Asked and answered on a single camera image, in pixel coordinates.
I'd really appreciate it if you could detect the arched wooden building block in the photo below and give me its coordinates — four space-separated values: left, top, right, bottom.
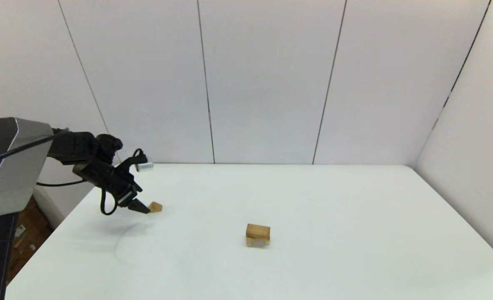
246 236 271 248

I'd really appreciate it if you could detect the rectangular wooden building block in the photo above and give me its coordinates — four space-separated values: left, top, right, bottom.
246 223 271 241

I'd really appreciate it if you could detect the brown cardboard box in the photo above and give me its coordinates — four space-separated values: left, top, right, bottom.
5 198 54 286

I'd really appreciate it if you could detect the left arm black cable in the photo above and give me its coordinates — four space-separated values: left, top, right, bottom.
0 128 118 216

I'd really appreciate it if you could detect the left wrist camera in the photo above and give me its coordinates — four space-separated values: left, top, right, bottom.
115 148 154 178

